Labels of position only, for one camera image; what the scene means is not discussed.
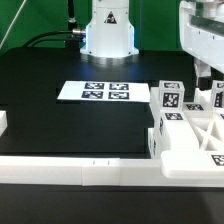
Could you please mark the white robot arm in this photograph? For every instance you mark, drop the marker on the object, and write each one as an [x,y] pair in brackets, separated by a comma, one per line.
[109,36]

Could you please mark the white left block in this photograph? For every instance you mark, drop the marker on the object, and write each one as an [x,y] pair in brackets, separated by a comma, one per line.
[3,122]

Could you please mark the white front rail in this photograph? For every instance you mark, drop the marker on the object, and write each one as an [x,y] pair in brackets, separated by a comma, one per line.
[106,172]

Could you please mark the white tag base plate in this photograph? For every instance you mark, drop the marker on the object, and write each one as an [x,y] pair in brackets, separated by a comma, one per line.
[105,91]

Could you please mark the white chair seat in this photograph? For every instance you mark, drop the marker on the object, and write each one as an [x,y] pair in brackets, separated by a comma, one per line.
[151,143]

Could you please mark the white tagged cube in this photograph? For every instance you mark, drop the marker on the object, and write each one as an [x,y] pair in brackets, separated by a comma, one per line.
[171,95]
[217,94]

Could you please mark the white chair back frame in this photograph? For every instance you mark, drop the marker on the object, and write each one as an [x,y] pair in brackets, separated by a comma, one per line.
[190,141]

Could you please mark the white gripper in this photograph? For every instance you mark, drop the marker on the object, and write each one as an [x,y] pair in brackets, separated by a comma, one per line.
[201,28]

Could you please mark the thin grey rod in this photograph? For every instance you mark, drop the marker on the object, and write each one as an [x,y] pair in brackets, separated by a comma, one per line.
[2,42]

